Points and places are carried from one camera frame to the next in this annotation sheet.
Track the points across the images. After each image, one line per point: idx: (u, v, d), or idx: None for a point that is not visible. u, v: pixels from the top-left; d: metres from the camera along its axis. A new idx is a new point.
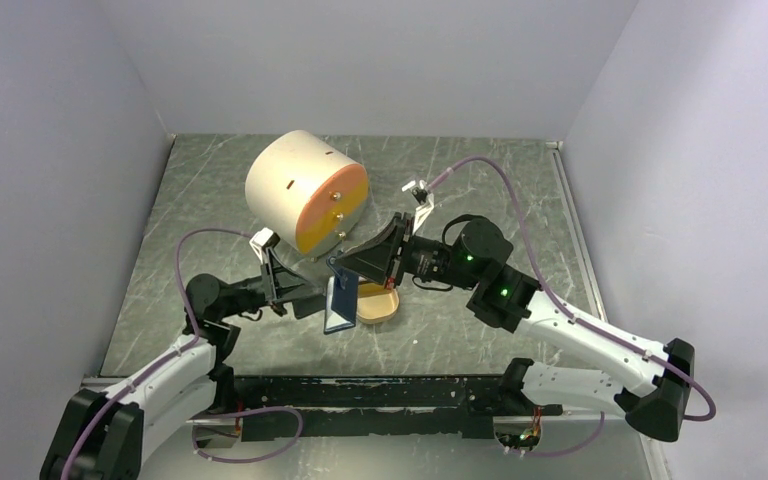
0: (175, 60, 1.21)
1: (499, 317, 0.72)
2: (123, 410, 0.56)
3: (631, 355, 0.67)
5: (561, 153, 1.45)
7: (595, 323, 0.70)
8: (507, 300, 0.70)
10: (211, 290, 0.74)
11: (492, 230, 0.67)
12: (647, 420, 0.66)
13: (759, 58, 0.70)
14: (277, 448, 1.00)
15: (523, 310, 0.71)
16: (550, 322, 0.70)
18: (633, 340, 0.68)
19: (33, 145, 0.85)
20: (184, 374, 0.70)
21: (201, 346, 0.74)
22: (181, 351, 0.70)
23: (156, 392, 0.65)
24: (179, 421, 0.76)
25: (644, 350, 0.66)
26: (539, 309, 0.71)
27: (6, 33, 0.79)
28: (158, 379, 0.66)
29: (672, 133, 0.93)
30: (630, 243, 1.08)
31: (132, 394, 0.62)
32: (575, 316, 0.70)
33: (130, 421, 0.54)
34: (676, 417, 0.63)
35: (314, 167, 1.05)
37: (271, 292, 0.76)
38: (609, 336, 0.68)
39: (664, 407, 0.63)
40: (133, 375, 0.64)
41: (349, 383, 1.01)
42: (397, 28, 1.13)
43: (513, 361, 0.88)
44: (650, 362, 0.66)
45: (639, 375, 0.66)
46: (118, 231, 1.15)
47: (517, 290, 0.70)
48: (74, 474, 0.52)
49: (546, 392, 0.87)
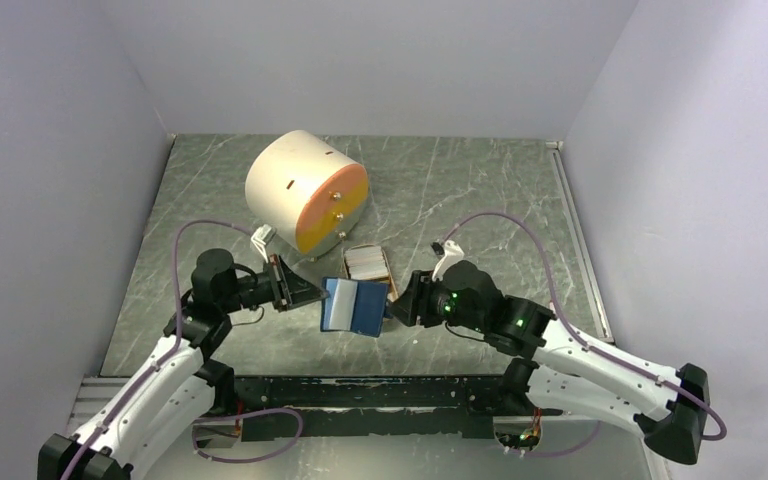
0: (176, 61, 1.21)
1: (514, 346, 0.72)
2: (94, 462, 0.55)
3: (644, 380, 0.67)
5: (562, 153, 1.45)
7: (608, 350, 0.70)
8: (520, 329, 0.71)
10: (222, 262, 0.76)
11: (470, 270, 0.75)
12: (665, 444, 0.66)
13: (760, 58, 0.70)
14: (277, 448, 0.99)
15: (538, 339, 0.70)
16: (564, 350, 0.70)
18: (647, 366, 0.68)
19: (32, 144, 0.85)
20: (167, 387, 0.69)
21: (182, 353, 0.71)
22: (157, 366, 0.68)
23: (135, 421, 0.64)
24: (180, 428, 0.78)
25: (657, 375, 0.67)
26: (552, 338, 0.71)
27: (6, 33, 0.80)
28: (133, 408, 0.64)
29: (672, 133, 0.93)
30: (630, 242, 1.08)
31: (106, 434, 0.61)
32: (589, 345, 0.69)
33: (100, 473, 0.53)
34: (695, 443, 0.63)
35: (314, 167, 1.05)
37: (285, 293, 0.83)
38: (623, 364, 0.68)
39: (682, 433, 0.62)
40: (104, 412, 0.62)
41: (349, 383, 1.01)
42: (397, 29, 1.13)
43: (513, 361, 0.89)
44: (663, 388, 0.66)
45: (652, 400, 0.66)
46: (118, 231, 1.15)
47: (527, 317, 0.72)
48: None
49: (553, 399, 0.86)
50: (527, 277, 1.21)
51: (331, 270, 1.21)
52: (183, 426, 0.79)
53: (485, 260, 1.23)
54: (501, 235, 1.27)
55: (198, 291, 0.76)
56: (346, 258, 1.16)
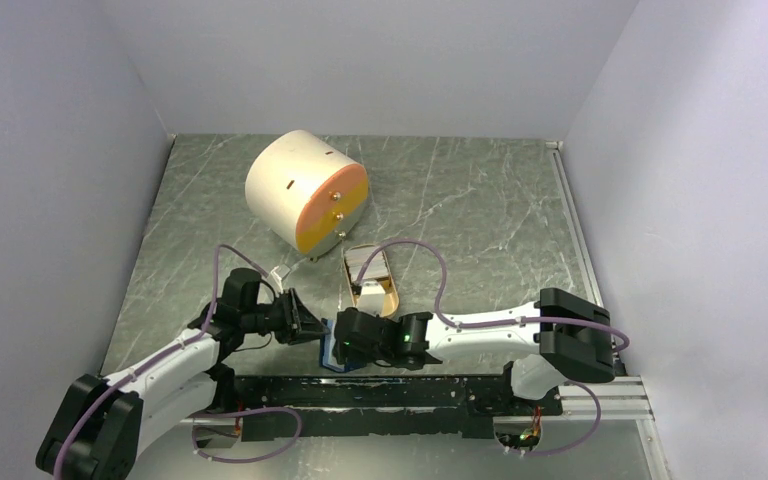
0: (177, 62, 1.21)
1: (417, 358, 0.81)
2: (123, 399, 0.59)
3: (512, 327, 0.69)
5: (562, 153, 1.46)
7: (474, 320, 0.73)
8: (411, 343, 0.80)
10: (254, 274, 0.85)
11: (349, 315, 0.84)
12: (572, 373, 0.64)
13: (760, 60, 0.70)
14: (277, 448, 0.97)
15: (424, 344, 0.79)
16: (445, 339, 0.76)
18: (509, 313, 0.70)
19: (31, 145, 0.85)
20: (186, 367, 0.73)
21: (204, 341, 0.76)
22: (184, 344, 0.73)
23: (157, 382, 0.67)
24: (179, 415, 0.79)
25: (514, 318, 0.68)
26: (435, 335, 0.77)
27: (6, 32, 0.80)
28: (160, 370, 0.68)
29: (672, 133, 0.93)
30: (630, 243, 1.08)
31: (132, 383, 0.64)
32: (457, 324, 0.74)
33: (128, 409, 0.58)
34: (583, 359, 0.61)
35: (314, 167, 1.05)
37: (295, 320, 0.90)
38: (486, 324, 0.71)
39: (556, 358, 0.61)
40: (135, 365, 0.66)
41: (349, 383, 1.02)
42: (397, 30, 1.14)
43: (504, 369, 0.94)
44: (528, 325, 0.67)
45: (525, 343, 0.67)
46: (118, 231, 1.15)
47: (414, 331, 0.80)
48: (69, 459, 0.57)
49: (528, 385, 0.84)
50: (526, 277, 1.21)
51: (331, 271, 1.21)
52: (181, 415, 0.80)
53: (485, 260, 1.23)
54: (501, 236, 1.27)
55: (226, 297, 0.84)
56: (346, 258, 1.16)
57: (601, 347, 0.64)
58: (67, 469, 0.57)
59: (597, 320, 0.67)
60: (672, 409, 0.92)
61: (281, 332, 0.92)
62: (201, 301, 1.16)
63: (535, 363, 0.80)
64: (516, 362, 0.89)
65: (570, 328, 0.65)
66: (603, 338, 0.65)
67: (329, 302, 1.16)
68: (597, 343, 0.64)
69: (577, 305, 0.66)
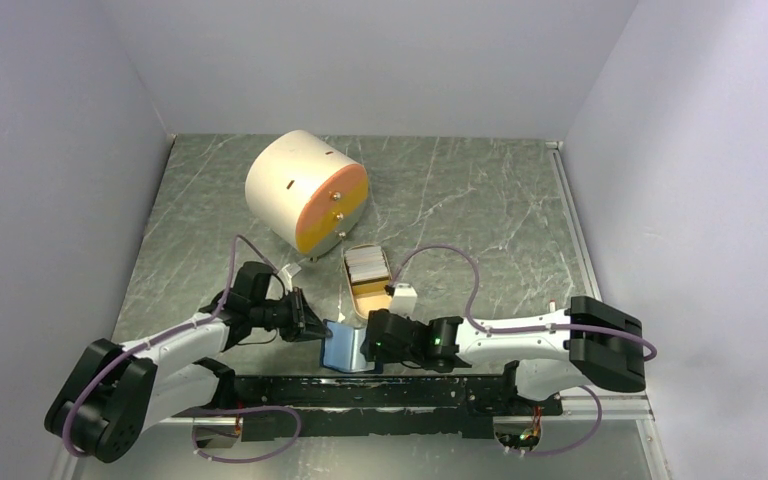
0: (177, 63, 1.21)
1: (448, 363, 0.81)
2: (135, 364, 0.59)
3: (542, 334, 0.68)
5: (562, 153, 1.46)
7: (506, 325, 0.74)
8: (442, 347, 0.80)
10: (266, 267, 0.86)
11: (381, 317, 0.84)
12: (598, 379, 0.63)
13: (759, 63, 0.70)
14: (277, 447, 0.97)
15: (454, 347, 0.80)
16: (475, 343, 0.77)
18: (540, 320, 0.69)
19: (29, 146, 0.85)
20: (196, 347, 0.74)
21: (215, 324, 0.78)
22: (197, 324, 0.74)
23: (170, 354, 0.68)
24: (183, 401, 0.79)
25: (544, 325, 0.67)
26: (465, 339, 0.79)
27: (4, 32, 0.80)
28: (172, 344, 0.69)
29: (672, 133, 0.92)
30: (630, 243, 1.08)
31: (146, 351, 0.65)
32: (487, 329, 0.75)
33: (141, 374, 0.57)
34: (614, 367, 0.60)
35: (314, 167, 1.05)
37: (302, 320, 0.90)
38: (516, 329, 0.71)
39: (584, 365, 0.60)
40: (151, 335, 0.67)
41: (349, 383, 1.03)
42: (396, 32, 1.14)
43: (505, 368, 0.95)
44: (559, 333, 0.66)
45: (554, 350, 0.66)
46: (118, 231, 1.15)
47: (445, 335, 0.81)
48: (78, 423, 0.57)
49: (535, 386, 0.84)
50: (526, 277, 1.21)
51: (331, 271, 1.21)
52: (183, 402, 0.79)
53: (485, 260, 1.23)
54: (501, 236, 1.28)
55: (237, 287, 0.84)
56: (346, 258, 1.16)
57: (632, 357, 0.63)
58: (75, 432, 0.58)
59: (628, 331, 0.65)
60: (672, 410, 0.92)
61: (285, 329, 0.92)
62: (201, 301, 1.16)
63: (545, 367, 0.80)
64: (522, 363, 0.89)
65: (600, 336, 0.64)
66: (634, 347, 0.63)
67: (329, 302, 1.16)
68: (629, 352, 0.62)
69: (607, 312, 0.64)
